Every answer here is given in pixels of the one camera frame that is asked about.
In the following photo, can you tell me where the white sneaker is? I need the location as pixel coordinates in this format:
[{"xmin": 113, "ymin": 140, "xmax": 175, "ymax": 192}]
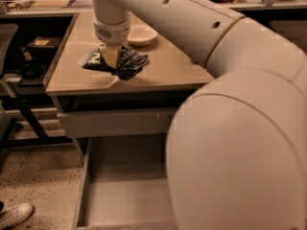
[{"xmin": 0, "ymin": 202, "xmax": 35, "ymax": 230}]

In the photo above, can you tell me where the black bottle on shelf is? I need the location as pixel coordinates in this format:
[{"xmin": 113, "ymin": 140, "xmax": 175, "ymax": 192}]
[{"xmin": 20, "ymin": 47, "xmax": 41, "ymax": 80}]

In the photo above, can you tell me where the black office chair left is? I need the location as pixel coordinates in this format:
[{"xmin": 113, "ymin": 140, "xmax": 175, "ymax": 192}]
[{"xmin": 0, "ymin": 23, "xmax": 25, "ymax": 174}]

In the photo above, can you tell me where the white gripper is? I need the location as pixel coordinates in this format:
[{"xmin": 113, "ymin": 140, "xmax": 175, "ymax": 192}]
[{"xmin": 93, "ymin": 18, "xmax": 130, "ymax": 69}]

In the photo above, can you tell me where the blue chip bag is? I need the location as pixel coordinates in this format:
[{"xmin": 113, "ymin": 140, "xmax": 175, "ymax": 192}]
[{"xmin": 78, "ymin": 44, "xmax": 150, "ymax": 81}]

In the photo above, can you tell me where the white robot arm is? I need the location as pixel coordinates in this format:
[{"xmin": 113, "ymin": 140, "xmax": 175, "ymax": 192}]
[{"xmin": 93, "ymin": 0, "xmax": 307, "ymax": 230}]

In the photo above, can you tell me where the closed top drawer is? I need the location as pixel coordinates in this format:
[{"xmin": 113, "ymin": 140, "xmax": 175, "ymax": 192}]
[{"xmin": 58, "ymin": 108, "xmax": 176, "ymax": 138}]

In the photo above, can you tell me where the black box on shelf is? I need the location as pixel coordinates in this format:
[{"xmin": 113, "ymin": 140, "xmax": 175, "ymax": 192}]
[{"xmin": 26, "ymin": 36, "xmax": 61, "ymax": 61}]

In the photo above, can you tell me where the grey drawer cabinet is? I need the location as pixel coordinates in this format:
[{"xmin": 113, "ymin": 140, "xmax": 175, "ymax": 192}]
[{"xmin": 46, "ymin": 11, "xmax": 213, "ymax": 156}]

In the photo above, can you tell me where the white paper bowl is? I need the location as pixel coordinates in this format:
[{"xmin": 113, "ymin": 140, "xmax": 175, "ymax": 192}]
[{"xmin": 128, "ymin": 25, "xmax": 157, "ymax": 47}]

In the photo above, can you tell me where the open middle drawer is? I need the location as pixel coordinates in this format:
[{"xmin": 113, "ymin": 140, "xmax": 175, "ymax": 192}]
[{"xmin": 72, "ymin": 134, "xmax": 177, "ymax": 230}]

